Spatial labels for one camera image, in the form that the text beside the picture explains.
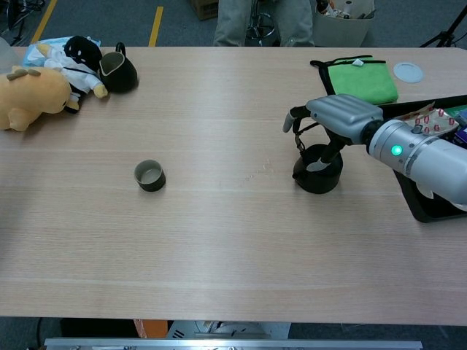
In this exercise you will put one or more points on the black-headed plush doll white robe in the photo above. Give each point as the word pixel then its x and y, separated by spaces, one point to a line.
pixel 82 51

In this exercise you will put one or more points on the green microfiber cloth black trim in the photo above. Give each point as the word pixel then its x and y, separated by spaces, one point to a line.
pixel 357 80

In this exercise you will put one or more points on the seated person grey trousers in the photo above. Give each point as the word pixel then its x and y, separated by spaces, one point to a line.
pixel 233 22

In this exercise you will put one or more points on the orange object under table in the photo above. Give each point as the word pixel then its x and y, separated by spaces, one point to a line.
pixel 149 328

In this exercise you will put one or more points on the right robot hand grey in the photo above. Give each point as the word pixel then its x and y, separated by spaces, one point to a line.
pixel 346 113

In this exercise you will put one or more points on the silver foil packet red print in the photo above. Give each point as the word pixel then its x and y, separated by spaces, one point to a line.
pixel 434 122

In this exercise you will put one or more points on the green flat packet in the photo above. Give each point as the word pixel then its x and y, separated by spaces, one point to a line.
pixel 456 110

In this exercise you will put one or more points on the black plastic tray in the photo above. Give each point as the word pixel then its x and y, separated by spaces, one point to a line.
pixel 419 210

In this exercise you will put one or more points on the yellow plush animal toy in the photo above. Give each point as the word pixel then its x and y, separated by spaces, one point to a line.
pixel 33 98

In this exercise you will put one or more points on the black cast iron teapot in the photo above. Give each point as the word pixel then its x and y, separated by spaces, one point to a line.
pixel 321 182

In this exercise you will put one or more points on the white robot base unit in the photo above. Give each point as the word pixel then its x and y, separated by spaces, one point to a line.
pixel 226 330

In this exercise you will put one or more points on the white storage bin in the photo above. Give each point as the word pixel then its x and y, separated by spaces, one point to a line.
pixel 343 29

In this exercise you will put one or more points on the black tripod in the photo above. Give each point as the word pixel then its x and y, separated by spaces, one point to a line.
pixel 443 36

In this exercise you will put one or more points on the dark ceramic pouring pitcher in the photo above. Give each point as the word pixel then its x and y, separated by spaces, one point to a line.
pixel 124 78

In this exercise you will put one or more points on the black metal frame stand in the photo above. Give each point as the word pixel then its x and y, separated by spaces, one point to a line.
pixel 16 18

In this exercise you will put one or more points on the chrome stool base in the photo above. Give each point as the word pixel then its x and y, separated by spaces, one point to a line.
pixel 261 27

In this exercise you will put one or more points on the cardboard box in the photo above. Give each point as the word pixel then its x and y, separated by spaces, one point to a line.
pixel 204 9

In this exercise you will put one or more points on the purple small box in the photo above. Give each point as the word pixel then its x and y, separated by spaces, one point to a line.
pixel 460 136

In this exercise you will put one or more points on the dark green tea cup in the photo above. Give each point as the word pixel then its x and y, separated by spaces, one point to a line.
pixel 151 184

